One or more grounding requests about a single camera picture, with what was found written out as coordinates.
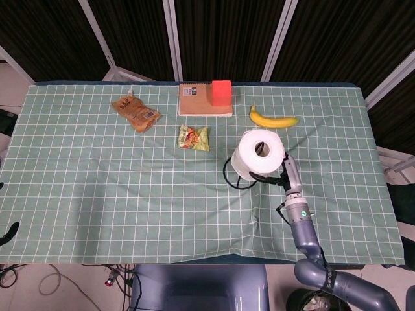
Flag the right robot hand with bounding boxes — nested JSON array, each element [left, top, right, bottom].
[[248, 154, 302, 195]]

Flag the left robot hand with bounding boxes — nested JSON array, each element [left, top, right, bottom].
[[0, 182, 21, 248]]

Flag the white toilet paper roll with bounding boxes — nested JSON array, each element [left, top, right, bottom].
[[230, 128, 284, 182]]

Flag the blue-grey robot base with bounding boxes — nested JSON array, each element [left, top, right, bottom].
[[129, 264, 270, 311]]

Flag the yellow banana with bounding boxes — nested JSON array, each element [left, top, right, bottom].
[[248, 104, 300, 130]]

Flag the green checked tablecloth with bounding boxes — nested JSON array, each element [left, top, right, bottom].
[[0, 82, 405, 265]]

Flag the green snack packet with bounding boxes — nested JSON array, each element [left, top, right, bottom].
[[176, 124, 210, 152]]

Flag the black floor device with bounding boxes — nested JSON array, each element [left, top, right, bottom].
[[0, 108, 18, 135]]

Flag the red cube block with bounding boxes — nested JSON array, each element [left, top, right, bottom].
[[211, 80, 233, 107]]

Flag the power strip with red light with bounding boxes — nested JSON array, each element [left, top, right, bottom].
[[103, 268, 119, 288]]

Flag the black fabric seat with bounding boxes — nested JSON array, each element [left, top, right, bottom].
[[387, 181, 415, 225]]

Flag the brown kraft spiral notebook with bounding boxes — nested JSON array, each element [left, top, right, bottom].
[[178, 82, 234, 117]]

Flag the black waste bin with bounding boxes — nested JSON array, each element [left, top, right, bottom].
[[286, 288, 351, 311]]

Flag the brown snack packet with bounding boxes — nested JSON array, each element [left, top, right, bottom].
[[111, 95, 162, 134]]

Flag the grey floor cable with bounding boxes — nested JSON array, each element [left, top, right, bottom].
[[38, 264, 102, 311]]

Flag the white metal frame foot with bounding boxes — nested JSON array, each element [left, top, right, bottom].
[[377, 146, 415, 182]]

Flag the black floor cables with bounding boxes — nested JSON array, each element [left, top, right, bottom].
[[115, 264, 144, 311]]

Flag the white partition frame post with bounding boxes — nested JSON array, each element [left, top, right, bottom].
[[161, 0, 184, 82], [77, 0, 157, 82], [260, 0, 299, 82], [0, 45, 35, 84], [364, 48, 415, 110]]

